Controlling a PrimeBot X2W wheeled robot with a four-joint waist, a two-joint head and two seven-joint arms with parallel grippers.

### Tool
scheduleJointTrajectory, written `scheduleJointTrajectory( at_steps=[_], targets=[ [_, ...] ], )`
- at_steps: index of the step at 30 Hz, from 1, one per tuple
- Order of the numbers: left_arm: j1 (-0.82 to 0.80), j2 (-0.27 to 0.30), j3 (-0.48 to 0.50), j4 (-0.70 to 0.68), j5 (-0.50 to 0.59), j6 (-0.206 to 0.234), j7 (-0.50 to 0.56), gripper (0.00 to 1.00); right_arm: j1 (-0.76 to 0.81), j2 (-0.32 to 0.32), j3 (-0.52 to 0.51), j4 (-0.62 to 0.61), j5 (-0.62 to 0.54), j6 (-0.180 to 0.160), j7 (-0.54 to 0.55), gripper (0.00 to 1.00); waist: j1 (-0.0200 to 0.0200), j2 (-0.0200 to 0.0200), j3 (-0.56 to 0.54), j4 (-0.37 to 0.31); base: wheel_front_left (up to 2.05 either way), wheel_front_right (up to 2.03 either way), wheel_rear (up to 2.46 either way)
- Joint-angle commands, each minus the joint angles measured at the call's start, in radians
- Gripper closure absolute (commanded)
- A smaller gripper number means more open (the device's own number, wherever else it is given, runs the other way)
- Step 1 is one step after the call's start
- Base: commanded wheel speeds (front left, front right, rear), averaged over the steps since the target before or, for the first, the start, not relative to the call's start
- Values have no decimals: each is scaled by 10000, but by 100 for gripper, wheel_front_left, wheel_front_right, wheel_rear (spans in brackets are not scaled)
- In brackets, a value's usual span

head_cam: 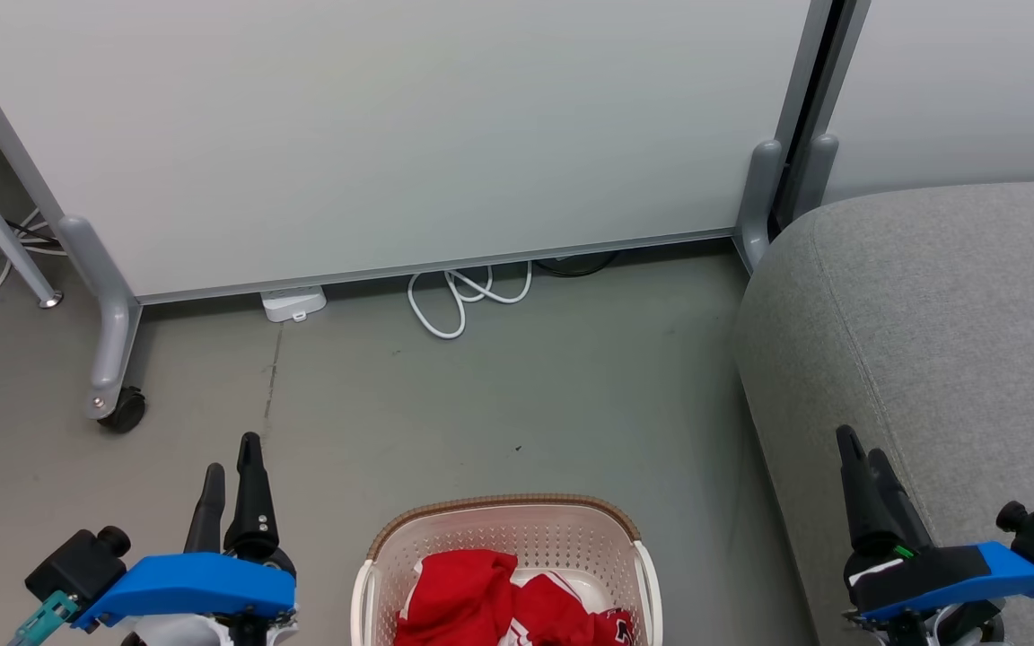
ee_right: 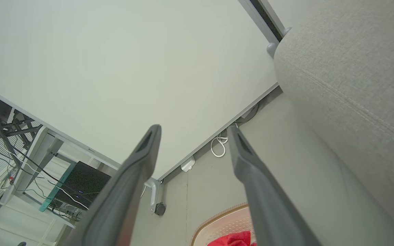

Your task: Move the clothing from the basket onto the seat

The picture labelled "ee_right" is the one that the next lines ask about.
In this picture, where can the black computer case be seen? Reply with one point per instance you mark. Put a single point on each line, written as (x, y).
(80, 184)

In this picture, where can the white power adapter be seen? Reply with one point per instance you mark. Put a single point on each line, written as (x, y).
(187, 164)

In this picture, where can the grey fabric sofa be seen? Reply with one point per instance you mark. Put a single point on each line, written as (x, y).
(354, 85)

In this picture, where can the white partition panel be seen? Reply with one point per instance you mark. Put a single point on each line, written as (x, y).
(115, 68)

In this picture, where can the black caster wheel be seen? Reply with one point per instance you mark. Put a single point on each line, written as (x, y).
(160, 208)

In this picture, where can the cream perforated laundry basket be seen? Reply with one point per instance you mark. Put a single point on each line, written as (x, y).
(224, 222)

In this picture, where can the teal desk bar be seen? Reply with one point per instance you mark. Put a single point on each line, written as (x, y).
(54, 191)

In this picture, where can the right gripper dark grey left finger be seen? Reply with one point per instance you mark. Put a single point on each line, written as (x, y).
(121, 198)

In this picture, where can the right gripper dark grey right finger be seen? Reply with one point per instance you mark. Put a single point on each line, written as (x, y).
(265, 201)

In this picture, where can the red jersey garment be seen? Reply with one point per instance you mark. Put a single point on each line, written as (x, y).
(234, 240)

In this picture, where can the white desk frame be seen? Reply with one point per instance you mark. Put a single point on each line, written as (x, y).
(43, 150)

